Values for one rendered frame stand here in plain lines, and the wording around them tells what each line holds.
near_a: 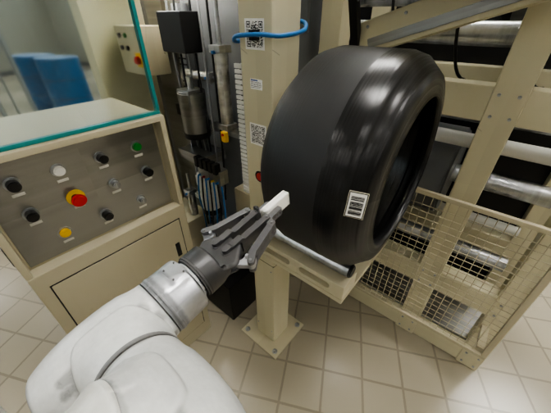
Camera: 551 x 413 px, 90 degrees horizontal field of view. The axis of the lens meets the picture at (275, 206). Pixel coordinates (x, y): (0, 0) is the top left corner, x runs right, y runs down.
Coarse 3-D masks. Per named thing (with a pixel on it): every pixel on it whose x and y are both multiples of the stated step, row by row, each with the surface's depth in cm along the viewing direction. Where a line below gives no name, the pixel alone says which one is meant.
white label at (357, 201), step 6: (354, 192) 56; (360, 192) 55; (348, 198) 56; (354, 198) 56; (360, 198) 56; (366, 198) 55; (348, 204) 57; (354, 204) 57; (360, 204) 56; (366, 204) 56; (348, 210) 58; (354, 210) 57; (360, 210) 57; (348, 216) 58; (354, 216) 58; (360, 216) 57
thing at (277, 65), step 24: (240, 0) 76; (264, 0) 71; (288, 0) 74; (240, 24) 79; (264, 24) 74; (288, 24) 77; (240, 48) 83; (288, 48) 80; (264, 72) 81; (288, 72) 84; (264, 96) 85; (264, 120) 89; (264, 264) 128; (264, 288) 139; (288, 288) 146; (264, 312) 150
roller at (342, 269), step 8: (280, 232) 98; (280, 240) 99; (288, 240) 96; (296, 248) 95; (304, 248) 92; (312, 256) 91; (320, 256) 89; (328, 264) 88; (336, 264) 86; (344, 272) 85; (352, 272) 85
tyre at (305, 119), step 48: (336, 48) 68; (384, 48) 64; (288, 96) 64; (336, 96) 58; (384, 96) 54; (432, 96) 63; (288, 144) 62; (336, 144) 56; (384, 144) 54; (432, 144) 87; (288, 192) 65; (336, 192) 57; (384, 192) 105; (336, 240) 64; (384, 240) 84
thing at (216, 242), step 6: (258, 210) 51; (246, 216) 50; (252, 216) 50; (240, 222) 49; (246, 222) 49; (252, 222) 51; (234, 228) 48; (240, 228) 49; (246, 228) 50; (222, 234) 47; (228, 234) 47; (234, 234) 48; (240, 234) 49; (216, 240) 46; (222, 240) 46; (216, 246) 45
